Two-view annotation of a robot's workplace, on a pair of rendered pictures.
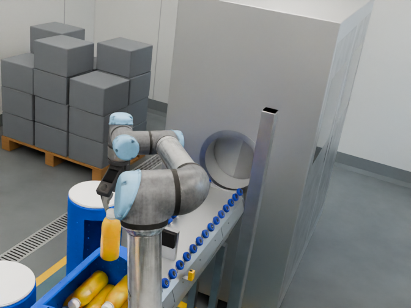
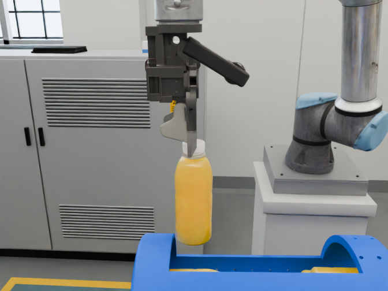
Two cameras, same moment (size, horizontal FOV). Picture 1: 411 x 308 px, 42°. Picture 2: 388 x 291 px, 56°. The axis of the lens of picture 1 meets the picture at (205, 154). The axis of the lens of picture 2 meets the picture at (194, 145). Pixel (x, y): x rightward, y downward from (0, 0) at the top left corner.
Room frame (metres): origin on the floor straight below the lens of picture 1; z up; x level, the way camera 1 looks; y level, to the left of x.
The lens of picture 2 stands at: (1.77, 0.85, 1.64)
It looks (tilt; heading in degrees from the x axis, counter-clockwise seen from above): 19 degrees down; 252
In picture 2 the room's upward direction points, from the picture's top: straight up
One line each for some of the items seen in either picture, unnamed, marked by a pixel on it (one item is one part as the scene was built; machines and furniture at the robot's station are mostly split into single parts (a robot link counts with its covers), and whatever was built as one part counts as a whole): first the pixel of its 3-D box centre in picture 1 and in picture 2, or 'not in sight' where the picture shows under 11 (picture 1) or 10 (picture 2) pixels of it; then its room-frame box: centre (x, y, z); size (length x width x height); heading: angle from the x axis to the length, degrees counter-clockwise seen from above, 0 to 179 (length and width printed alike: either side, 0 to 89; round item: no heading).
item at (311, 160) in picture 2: not in sight; (310, 149); (1.08, -0.05, 1.25); 0.15 x 0.15 x 0.10
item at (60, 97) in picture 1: (76, 98); not in sight; (4.98, 1.34, 0.59); 1.20 x 0.80 x 1.19; 68
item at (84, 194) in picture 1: (96, 194); not in sight; (2.40, 0.53, 1.03); 0.28 x 0.28 x 0.01
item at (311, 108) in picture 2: not in sight; (316, 114); (1.08, -0.04, 1.37); 0.13 x 0.12 x 0.14; 109
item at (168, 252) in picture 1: (166, 243); not in sight; (2.08, 0.12, 1.00); 0.10 x 0.04 x 0.15; 71
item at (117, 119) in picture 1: (120, 131); not in sight; (1.60, 0.28, 1.73); 0.09 x 0.08 x 0.11; 19
